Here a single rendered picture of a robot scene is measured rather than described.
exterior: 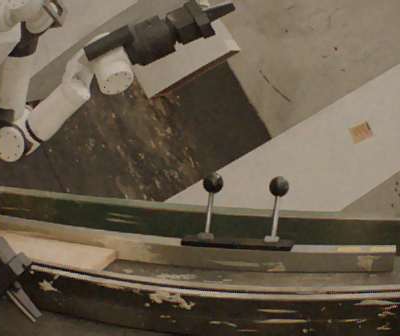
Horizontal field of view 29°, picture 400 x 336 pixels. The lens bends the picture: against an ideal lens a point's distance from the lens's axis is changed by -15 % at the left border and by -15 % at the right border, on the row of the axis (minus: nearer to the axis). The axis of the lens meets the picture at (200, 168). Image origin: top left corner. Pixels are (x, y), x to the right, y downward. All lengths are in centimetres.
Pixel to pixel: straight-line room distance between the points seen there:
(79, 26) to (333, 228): 228
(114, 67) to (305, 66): 795
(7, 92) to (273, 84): 799
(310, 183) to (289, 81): 450
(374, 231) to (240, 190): 343
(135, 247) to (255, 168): 354
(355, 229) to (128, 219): 49
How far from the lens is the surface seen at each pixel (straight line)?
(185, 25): 151
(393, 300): 112
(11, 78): 157
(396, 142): 495
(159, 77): 640
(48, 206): 187
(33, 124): 160
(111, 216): 181
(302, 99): 943
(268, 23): 948
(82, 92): 158
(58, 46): 381
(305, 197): 504
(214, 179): 155
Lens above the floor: 187
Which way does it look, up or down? 16 degrees down
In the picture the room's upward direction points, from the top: 60 degrees clockwise
